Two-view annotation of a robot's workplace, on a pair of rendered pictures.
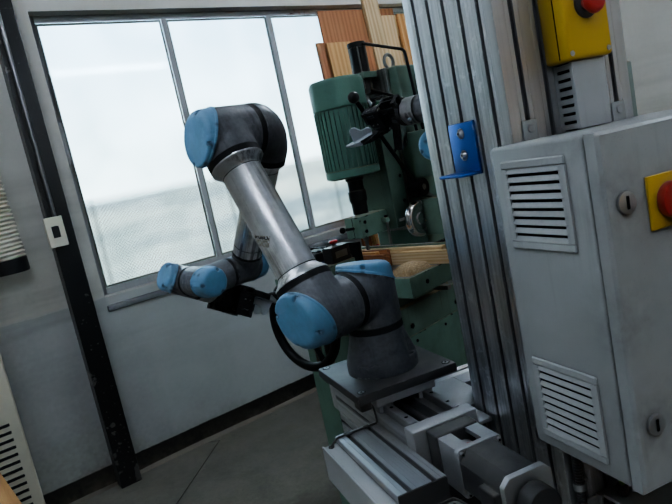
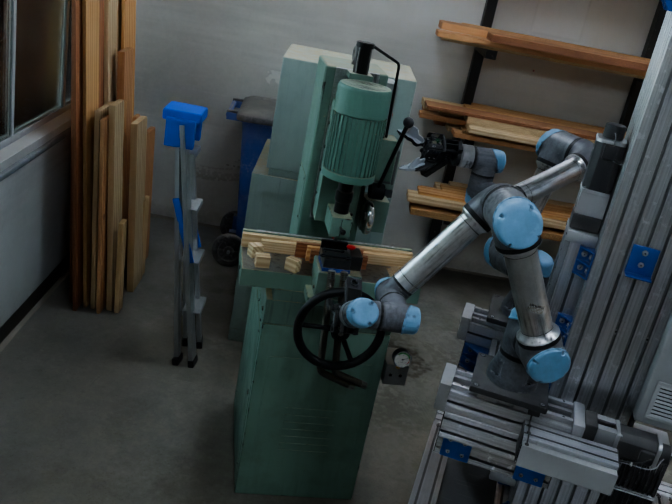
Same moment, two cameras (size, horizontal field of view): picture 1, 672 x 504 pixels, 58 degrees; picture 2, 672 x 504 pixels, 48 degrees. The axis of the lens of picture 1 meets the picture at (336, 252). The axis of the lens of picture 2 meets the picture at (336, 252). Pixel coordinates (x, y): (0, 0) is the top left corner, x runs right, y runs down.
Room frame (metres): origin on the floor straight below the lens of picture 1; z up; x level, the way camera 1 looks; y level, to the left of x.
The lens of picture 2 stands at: (0.65, 1.95, 1.92)
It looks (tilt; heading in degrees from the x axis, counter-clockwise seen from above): 22 degrees down; 302
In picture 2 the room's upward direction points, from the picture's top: 11 degrees clockwise
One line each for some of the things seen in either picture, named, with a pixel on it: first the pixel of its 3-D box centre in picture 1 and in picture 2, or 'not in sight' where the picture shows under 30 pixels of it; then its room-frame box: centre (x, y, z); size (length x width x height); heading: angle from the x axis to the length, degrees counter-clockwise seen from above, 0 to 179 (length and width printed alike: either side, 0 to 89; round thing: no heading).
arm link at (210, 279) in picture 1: (208, 279); (396, 315); (1.46, 0.32, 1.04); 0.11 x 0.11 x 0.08; 42
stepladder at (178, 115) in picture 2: not in sight; (184, 238); (2.88, -0.32, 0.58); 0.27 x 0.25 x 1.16; 36
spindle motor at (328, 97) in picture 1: (344, 129); (356, 132); (1.97, -0.11, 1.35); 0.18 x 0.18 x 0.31
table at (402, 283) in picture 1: (348, 282); (329, 279); (1.90, -0.02, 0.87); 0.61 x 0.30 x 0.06; 44
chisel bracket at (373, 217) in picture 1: (368, 226); (338, 222); (1.98, -0.12, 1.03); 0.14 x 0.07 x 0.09; 134
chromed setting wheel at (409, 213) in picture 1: (418, 218); (367, 217); (1.97, -0.29, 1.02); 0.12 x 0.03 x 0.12; 134
